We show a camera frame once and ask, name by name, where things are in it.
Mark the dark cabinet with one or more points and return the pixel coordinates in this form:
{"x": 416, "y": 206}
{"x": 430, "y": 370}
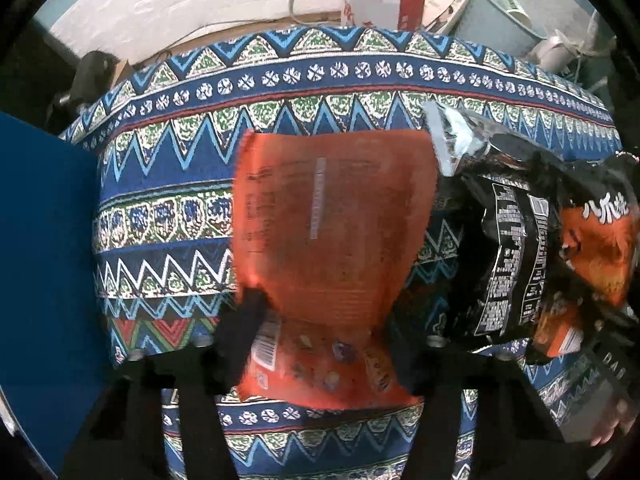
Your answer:
{"x": 30, "y": 75}

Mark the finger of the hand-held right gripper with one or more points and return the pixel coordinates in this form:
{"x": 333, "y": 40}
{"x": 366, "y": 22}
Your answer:
{"x": 617, "y": 320}

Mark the cardboard box with blue outside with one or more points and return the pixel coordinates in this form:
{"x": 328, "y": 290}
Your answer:
{"x": 45, "y": 260}

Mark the patterned blue blanket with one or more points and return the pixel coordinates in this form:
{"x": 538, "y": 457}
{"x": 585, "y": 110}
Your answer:
{"x": 320, "y": 90}

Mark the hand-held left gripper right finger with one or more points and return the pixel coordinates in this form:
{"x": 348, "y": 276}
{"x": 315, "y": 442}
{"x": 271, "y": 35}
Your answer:
{"x": 405, "y": 355}

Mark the black object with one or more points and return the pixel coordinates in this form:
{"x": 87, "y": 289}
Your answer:
{"x": 92, "y": 77}

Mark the orange-red snack bag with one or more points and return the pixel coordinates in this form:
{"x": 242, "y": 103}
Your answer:
{"x": 330, "y": 220}

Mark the black snack bag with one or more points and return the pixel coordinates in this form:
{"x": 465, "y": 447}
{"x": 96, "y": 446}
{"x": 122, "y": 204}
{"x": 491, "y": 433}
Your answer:
{"x": 505, "y": 260}

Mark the grey trash bin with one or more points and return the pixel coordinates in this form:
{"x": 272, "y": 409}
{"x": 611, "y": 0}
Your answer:
{"x": 492, "y": 20}

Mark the white box with red print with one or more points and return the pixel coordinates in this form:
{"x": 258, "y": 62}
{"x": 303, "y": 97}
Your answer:
{"x": 370, "y": 7}

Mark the person's right hand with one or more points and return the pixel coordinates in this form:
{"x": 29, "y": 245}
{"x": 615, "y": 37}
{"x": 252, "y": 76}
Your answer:
{"x": 610, "y": 425}

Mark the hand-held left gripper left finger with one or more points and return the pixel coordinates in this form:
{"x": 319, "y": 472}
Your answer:
{"x": 240, "y": 340}

